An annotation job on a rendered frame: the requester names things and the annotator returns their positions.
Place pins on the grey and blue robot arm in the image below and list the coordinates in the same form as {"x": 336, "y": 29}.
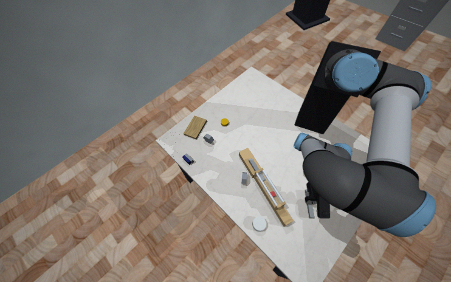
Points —
{"x": 383, "y": 191}

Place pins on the grey cylinder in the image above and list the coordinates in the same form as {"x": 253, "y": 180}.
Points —
{"x": 259, "y": 224}

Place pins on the grey square stick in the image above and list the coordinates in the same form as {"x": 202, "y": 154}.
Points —
{"x": 253, "y": 164}
{"x": 310, "y": 210}

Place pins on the tan wooden block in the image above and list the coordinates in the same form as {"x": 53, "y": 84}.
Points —
{"x": 195, "y": 127}

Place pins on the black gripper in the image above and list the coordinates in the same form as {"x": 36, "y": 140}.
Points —
{"x": 312, "y": 195}

